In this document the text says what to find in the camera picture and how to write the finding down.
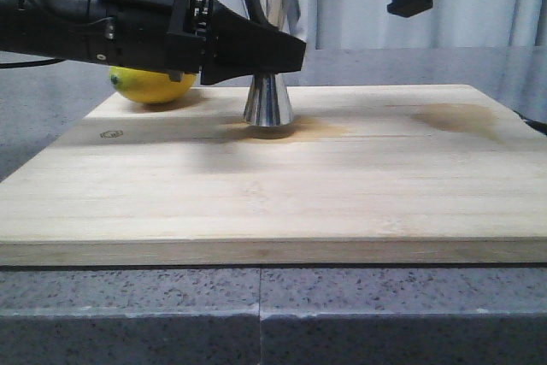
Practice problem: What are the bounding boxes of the light wooden cutting board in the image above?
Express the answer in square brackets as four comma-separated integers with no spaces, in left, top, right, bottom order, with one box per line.
[1,85,546,266]

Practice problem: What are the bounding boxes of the yellow lemon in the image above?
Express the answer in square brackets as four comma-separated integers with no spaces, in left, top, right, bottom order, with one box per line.
[109,67,197,104]

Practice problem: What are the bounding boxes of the steel hourglass jigger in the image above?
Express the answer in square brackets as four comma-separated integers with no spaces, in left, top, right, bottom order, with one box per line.
[243,0,293,127]

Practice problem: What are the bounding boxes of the grey curtain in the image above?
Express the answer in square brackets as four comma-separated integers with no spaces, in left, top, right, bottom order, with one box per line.
[0,0,547,54]

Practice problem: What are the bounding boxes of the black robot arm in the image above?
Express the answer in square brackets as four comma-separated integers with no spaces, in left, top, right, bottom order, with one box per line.
[1,0,305,85]

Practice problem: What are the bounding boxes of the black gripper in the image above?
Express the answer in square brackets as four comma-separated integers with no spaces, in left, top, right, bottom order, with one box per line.
[89,0,306,85]

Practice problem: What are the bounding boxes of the black cable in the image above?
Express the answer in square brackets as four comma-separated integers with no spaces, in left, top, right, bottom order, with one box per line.
[0,56,65,69]

